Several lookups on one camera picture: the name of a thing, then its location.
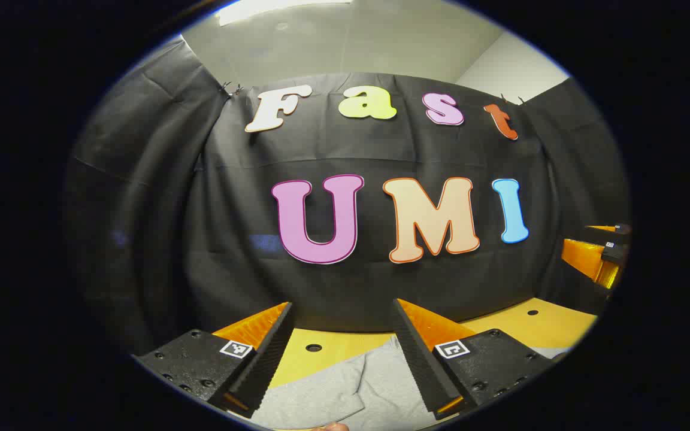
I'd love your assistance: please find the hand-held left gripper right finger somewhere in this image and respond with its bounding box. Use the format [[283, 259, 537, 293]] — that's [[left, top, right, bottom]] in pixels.
[[391, 298, 556, 420]]

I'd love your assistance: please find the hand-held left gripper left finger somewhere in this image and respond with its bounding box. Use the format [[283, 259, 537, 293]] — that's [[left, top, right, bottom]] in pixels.
[[134, 302, 296, 418]]

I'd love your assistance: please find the grey sweatshirt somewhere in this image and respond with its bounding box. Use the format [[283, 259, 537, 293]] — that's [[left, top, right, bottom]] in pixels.
[[249, 335, 574, 430]]

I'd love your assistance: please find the black backdrop cloth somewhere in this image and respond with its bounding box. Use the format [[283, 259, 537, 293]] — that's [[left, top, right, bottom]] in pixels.
[[63, 36, 631, 357]]

